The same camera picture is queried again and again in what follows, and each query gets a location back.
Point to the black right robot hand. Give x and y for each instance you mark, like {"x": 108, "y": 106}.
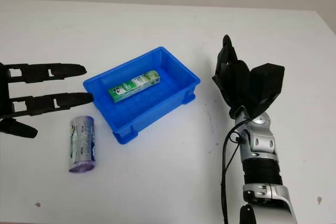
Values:
{"x": 236, "y": 85}

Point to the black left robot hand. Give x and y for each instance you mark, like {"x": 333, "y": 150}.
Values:
{"x": 31, "y": 72}

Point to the silver purple cylindrical can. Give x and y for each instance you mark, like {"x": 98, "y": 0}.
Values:
{"x": 82, "y": 142}

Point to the green rectangular carton box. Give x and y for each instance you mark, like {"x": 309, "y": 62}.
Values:
{"x": 134, "y": 85}

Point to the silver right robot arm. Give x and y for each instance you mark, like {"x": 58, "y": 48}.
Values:
{"x": 262, "y": 140}

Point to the blue plastic tray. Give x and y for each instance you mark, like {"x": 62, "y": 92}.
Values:
{"x": 157, "y": 103}

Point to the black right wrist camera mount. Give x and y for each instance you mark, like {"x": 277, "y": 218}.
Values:
{"x": 267, "y": 82}

